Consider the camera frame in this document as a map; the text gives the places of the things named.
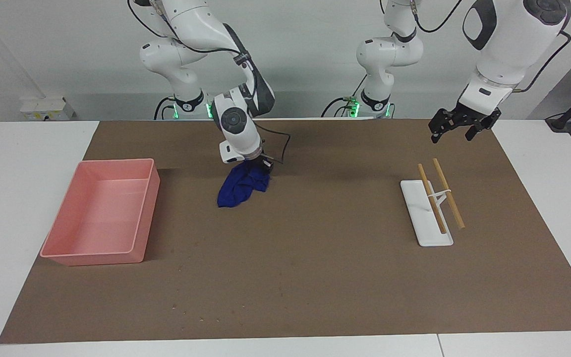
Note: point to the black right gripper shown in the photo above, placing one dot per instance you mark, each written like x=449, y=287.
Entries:
x=267, y=163

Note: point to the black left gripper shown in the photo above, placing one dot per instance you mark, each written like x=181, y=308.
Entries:
x=474, y=116

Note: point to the blue cloth towel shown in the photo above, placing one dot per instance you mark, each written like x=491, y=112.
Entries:
x=238, y=191

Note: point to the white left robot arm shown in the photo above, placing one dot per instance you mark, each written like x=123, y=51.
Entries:
x=508, y=44

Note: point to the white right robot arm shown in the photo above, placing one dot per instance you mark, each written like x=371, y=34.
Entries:
x=236, y=124

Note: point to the white towel rack base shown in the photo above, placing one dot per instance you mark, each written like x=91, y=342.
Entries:
x=422, y=218

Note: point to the wooden dowel rod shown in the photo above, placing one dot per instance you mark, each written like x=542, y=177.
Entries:
x=448, y=193
x=431, y=198

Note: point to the brown table mat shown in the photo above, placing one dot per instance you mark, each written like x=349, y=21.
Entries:
x=315, y=277

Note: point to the pink plastic bin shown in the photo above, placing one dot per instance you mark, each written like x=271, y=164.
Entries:
x=102, y=213

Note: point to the white power strip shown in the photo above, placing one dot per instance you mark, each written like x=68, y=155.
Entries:
x=47, y=108

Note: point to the white rod bracket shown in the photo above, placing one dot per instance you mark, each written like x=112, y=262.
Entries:
x=441, y=194

